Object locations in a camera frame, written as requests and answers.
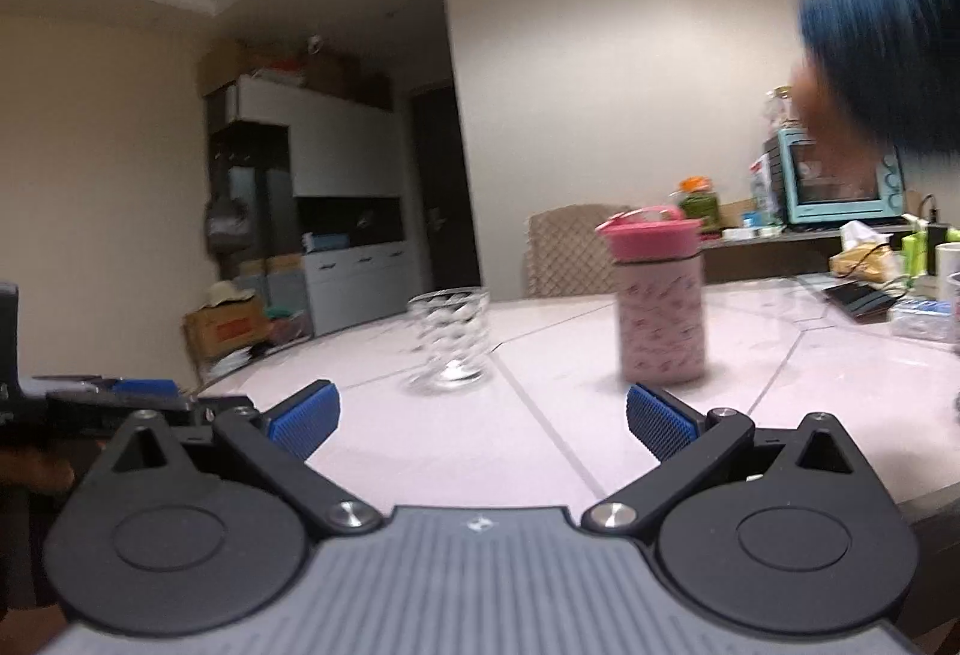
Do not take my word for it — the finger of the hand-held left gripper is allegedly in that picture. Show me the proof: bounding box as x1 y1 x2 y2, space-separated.
49 379 256 435

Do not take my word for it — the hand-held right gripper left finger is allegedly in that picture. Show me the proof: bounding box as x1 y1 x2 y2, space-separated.
97 380 383 540

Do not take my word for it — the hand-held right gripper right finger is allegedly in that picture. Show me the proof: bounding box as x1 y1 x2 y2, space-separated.
581 383 856 540

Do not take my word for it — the pink patterned bottle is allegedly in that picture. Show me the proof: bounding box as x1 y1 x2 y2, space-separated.
615 254 710 386

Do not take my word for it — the clear dimpled glass cup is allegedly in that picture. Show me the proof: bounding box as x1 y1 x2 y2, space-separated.
405 287 492 395

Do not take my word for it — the person's left hand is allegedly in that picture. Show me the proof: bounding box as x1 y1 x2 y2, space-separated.
0 456 76 492

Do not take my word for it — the large cardboard box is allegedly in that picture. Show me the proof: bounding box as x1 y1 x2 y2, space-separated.
184 302 271 371

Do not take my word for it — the straw hat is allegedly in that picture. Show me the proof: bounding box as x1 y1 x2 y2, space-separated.
204 282 260 309

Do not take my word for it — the grey hanging bag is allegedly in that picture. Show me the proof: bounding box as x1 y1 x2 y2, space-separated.
206 186 256 259

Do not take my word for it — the chair with quilted beige cover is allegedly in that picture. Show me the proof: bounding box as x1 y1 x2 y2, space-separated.
525 203 638 300

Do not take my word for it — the wooden side shelf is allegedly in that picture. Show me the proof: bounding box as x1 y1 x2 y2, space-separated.
701 224 912 285

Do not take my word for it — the green jar with orange lid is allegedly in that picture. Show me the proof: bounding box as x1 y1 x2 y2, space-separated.
679 176 722 233

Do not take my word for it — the black smartphone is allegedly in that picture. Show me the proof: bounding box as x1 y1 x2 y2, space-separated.
821 280 899 325

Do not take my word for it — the red and white package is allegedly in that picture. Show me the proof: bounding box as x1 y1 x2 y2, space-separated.
746 152 785 229

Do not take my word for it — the gold tissue pack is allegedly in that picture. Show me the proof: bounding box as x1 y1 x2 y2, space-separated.
829 221 897 281

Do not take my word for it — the white and grey cabinet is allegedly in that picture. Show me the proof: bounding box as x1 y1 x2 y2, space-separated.
204 76 417 337

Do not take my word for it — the dark door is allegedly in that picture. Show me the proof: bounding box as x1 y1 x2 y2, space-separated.
411 85 481 292

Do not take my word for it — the blue and white plastic packet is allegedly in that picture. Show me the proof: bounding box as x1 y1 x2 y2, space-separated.
891 297 960 345

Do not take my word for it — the light blue toaster oven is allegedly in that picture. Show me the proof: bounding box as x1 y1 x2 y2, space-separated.
765 126 906 229

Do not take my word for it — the white cartoon mug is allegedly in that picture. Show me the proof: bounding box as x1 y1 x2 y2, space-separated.
934 242 960 304

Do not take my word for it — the black charger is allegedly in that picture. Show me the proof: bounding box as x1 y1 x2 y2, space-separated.
926 221 950 277

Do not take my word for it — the brown cardboard box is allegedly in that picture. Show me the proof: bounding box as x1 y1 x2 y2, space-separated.
199 40 250 97
304 51 347 97

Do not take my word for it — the dark box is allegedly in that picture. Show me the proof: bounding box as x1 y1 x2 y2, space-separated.
356 71 392 110

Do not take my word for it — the glass jar with yellow lid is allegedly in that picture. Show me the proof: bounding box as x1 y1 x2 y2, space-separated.
765 87 800 131

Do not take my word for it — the person in blue sleeve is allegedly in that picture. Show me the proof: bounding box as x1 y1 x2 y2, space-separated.
795 0 960 155

